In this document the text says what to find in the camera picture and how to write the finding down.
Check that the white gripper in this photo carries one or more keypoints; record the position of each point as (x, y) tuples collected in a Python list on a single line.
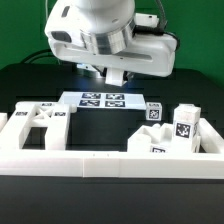
[(110, 36)]

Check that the white chair seat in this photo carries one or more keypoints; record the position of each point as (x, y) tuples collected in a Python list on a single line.
[(152, 139)]

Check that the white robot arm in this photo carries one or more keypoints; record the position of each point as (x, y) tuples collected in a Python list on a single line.
[(112, 35)]

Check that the white U-shaped obstacle fence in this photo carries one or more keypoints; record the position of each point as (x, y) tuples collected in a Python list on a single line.
[(208, 163)]

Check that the white part left edge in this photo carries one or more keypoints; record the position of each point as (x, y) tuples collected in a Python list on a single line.
[(3, 120)]

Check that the white marker base plate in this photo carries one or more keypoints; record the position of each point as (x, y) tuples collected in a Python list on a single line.
[(104, 100)]

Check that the white chair back frame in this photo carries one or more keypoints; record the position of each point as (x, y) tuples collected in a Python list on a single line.
[(53, 116)]

